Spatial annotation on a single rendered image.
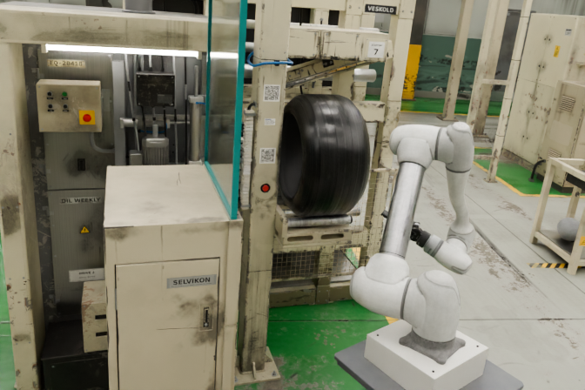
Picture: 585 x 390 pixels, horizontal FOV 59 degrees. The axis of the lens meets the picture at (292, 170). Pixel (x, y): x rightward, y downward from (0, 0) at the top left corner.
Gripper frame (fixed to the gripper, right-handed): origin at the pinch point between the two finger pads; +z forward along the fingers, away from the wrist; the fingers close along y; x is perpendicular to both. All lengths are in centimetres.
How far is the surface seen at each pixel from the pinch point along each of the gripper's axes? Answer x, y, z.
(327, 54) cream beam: 39, -32, 69
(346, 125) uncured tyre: 4.8, -28.7, 36.4
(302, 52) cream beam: 29, -32, 79
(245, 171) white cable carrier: -26, 1, 64
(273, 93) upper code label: -7, -32, 70
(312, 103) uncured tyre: 5, -29, 55
